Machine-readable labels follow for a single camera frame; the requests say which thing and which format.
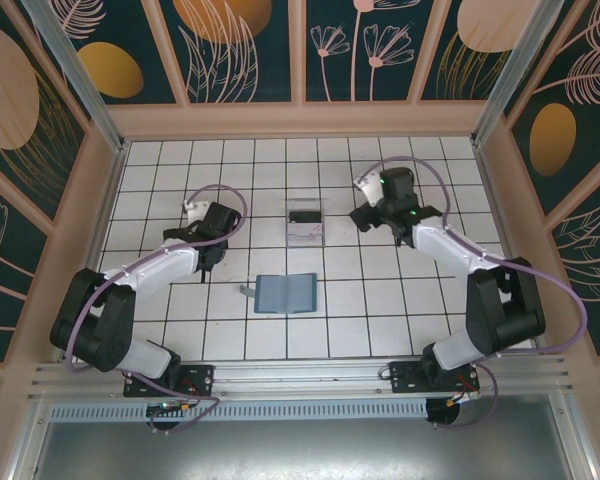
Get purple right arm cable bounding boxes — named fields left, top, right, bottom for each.
left=359, top=157, right=589, bottom=430

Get teal panel huge cream disc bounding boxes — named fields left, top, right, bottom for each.
left=0, top=0, right=89, bottom=221

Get teal panel fern orange oval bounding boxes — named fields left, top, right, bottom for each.
left=504, top=0, right=600, bottom=216

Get teal panel single flower outline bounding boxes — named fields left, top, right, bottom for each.
left=0, top=164, right=49, bottom=364

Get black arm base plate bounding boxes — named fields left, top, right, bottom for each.
left=388, top=360, right=481, bottom=396
left=123, top=363, right=216, bottom=399

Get aluminium front mounting rail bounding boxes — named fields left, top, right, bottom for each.
left=29, top=353, right=579, bottom=401

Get grey metal sheet shelf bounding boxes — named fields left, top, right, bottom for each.
left=9, top=394, right=596, bottom=480

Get teal panel pink flowers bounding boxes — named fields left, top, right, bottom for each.
left=305, top=0, right=434, bottom=103

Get teal panel small orange oval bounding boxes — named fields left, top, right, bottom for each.
left=54, top=0, right=181, bottom=105

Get slotted grey cable duct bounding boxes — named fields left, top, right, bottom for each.
left=49, top=399, right=430, bottom=422

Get clear acrylic card stand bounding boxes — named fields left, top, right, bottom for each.
left=283, top=197, right=328, bottom=248

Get white floral credit card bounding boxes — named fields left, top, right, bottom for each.
left=288, top=223, right=326, bottom=246

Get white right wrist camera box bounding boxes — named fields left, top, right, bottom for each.
left=353, top=173, right=382, bottom=207

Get teal panel cream circle grass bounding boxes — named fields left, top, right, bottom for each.
left=419, top=0, right=531, bottom=101

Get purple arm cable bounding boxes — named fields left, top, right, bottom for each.
left=359, top=157, right=589, bottom=430
left=67, top=183, right=248, bottom=436

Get red power wires yellow plug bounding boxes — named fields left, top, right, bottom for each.
left=177, top=379, right=209, bottom=417
left=447, top=382, right=481, bottom=407

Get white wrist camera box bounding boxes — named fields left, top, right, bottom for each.
left=353, top=173, right=382, bottom=207
left=183, top=199, right=210, bottom=222

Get teal panel feathers orange circle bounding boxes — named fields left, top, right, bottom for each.
left=162, top=0, right=301, bottom=104

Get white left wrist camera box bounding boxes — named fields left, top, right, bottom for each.
left=183, top=199, right=210, bottom=222

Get blue folding card holder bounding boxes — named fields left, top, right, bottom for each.
left=239, top=273, right=319, bottom=315

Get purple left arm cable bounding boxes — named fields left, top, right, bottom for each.
left=67, top=183, right=248, bottom=436

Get aluminium frame post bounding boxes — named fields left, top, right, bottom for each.
left=472, top=0, right=576, bottom=147
left=22, top=0, right=129, bottom=154

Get aluminium side rail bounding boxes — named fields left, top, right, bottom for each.
left=57, top=142, right=131, bottom=364
left=472, top=139, right=541, bottom=354

